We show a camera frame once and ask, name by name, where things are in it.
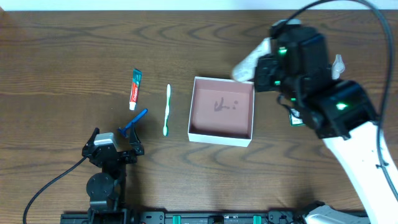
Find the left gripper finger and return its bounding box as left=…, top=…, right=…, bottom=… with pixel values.
left=86, top=128, right=100, bottom=146
left=129, top=126, right=142, bottom=150

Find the green white toothbrush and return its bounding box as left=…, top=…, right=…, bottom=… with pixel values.
left=163, top=84, right=171, bottom=136

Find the blue pump bottle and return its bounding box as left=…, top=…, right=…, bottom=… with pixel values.
left=331, top=54, right=345, bottom=80

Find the white cream tube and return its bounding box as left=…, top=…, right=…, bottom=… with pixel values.
left=231, top=37, right=271, bottom=82

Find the green white packet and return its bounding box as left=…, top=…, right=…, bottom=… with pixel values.
left=289, top=108, right=305, bottom=126

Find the red green toothpaste tube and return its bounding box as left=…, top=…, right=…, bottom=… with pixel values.
left=129, top=68, right=142, bottom=111

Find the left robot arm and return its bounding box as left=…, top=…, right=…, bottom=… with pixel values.
left=82, top=126, right=144, bottom=224

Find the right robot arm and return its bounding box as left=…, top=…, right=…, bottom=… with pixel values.
left=254, top=25, right=397, bottom=223

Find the blue disposable razor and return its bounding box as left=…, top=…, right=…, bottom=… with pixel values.
left=118, top=108, right=148, bottom=138

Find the white cardboard box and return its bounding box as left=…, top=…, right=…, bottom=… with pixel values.
left=187, top=77, right=254, bottom=147

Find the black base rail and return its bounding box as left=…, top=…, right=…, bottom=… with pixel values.
left=60, top=211, right=310, bottom=224

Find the left black cable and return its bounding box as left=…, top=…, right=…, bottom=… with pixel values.
left=22, top=155, right=88, bottom=224

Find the black cable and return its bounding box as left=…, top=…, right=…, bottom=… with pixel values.
left=22, top=155, right=88, bottom=224
left=290, top=0, right=398, bottom=200

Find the right black cable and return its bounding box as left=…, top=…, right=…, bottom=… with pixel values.
left=290, top=0, right=398, bottom=200

